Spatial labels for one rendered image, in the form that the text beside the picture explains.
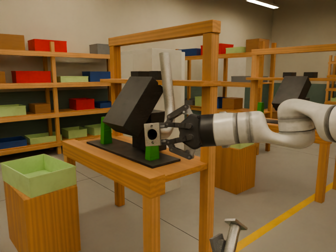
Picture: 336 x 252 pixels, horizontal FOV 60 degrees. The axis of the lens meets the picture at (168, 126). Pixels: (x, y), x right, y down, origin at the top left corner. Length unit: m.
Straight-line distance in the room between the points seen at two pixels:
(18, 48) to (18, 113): 1.16
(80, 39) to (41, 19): 0.89
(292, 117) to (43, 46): 5.73
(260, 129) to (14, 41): 5.60
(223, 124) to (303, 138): 0.16
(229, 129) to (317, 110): 0.17
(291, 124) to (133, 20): 7.32
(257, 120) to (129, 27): 7.19
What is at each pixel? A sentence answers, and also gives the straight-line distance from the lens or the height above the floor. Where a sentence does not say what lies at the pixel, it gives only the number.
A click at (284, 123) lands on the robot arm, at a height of 1.49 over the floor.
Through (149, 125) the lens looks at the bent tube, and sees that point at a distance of 0.70.
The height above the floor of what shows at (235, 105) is 0.94.
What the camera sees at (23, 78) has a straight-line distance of 6.01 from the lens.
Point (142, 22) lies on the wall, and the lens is 8.00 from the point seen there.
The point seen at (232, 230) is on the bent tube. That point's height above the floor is 1.17.
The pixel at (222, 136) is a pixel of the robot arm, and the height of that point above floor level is 1.46.
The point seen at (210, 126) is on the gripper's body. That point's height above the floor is 1.48.
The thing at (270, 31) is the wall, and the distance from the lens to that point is 12.82.
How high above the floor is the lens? 1.59
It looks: 10 degrees down
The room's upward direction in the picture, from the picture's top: straight up
